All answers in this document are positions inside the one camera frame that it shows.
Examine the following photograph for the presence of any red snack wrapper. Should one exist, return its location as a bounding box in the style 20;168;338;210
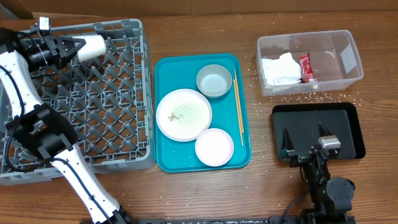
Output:
298;53;317;83

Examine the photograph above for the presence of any clear plastic bin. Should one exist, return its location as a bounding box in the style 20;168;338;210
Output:
257;30;364;96

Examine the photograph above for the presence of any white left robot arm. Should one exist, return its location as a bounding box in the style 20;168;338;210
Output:
1;17;135;223

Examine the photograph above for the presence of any grey bowl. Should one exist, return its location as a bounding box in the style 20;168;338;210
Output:
196;64;233;98

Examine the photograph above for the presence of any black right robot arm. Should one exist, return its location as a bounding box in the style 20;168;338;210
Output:
280;123;355;223

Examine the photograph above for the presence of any white napkin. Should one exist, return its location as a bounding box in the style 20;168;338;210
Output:
262;52;302;86

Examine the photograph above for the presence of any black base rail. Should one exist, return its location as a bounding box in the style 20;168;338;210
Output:
79;215;355;224

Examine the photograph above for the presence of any white cup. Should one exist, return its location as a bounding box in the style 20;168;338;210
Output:
73;35;106;62

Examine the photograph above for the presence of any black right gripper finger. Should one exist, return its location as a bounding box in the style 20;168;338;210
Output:
318;122;333;138
282;127;295;152

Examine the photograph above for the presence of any black plastic tray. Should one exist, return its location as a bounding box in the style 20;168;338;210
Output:
272;102;366;162

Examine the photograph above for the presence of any grey dish rack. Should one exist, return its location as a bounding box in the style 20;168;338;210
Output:
0;18;157;187

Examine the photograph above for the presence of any large white plate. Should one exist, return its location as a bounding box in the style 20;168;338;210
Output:
156;88;212;142

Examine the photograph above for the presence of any wooden chopstick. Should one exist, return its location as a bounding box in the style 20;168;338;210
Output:
233;68;244;134
233;79;244;147

